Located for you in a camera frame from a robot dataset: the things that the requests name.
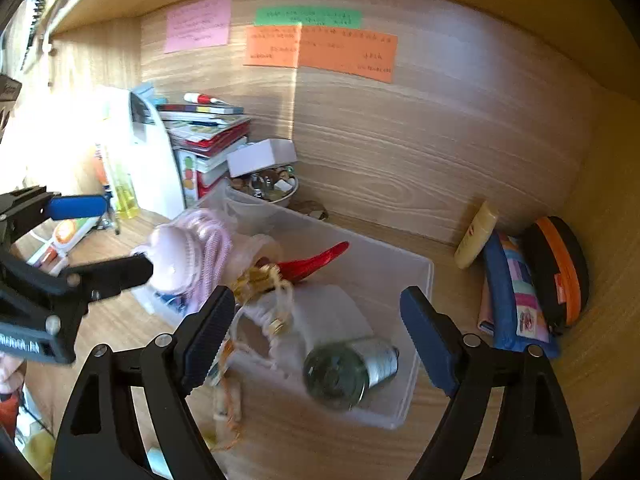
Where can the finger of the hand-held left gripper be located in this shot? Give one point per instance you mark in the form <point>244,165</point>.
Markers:
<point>115,275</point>
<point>75,207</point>

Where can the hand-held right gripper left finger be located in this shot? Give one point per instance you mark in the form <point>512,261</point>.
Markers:
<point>210,340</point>

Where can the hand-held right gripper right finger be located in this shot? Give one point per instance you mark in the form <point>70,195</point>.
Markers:
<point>430,347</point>

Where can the pink round device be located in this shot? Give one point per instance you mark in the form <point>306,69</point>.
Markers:
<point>172,260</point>

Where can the small gold bell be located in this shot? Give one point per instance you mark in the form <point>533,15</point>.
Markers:
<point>277,327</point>

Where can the gold foil wrapper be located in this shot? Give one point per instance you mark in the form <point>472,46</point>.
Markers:
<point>255,280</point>

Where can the translucent plastic storage box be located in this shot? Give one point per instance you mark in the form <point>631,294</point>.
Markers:
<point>385,280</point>

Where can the green glass bottle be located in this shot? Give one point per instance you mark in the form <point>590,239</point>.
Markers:
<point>345,370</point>

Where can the white translucent cup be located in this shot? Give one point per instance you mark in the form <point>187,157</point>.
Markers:
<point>330,315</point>

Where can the red chili-shaped ornament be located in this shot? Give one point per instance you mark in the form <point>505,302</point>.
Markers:
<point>315,262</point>

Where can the white glue bottle orange cap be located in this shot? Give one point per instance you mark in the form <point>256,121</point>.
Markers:
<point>70,235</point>

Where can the orange sunscreen tube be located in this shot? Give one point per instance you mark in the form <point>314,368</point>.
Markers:
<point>101,170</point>

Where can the yellow spray bottle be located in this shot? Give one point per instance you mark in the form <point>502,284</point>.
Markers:
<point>122,195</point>

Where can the white paper sheets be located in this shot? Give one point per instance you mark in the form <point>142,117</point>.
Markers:
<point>155,170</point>

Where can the wooden desk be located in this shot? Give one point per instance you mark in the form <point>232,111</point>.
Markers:
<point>450,435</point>

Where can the blue pencil case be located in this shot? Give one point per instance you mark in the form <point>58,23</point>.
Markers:
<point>515,300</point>

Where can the yellow cream tube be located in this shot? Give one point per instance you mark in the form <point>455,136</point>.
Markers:
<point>475,235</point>

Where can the black and orange pouch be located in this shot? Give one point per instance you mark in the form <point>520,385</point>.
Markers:
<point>560,270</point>

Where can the stack of books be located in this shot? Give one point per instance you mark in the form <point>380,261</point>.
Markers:
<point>210,135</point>

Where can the white bowl with trinkets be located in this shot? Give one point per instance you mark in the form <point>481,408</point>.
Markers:
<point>270,190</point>

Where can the red and white marker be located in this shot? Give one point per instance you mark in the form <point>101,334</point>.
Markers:
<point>202,98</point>

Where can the white cardboard box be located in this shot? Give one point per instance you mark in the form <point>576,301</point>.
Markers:
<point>260,157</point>

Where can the pink sticky note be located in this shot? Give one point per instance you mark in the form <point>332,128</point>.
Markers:
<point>197,22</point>

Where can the orange sticky note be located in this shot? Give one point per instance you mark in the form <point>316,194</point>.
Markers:
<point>350,52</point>
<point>270,45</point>

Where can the green sticky note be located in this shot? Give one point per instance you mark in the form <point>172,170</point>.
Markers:
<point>307,17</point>

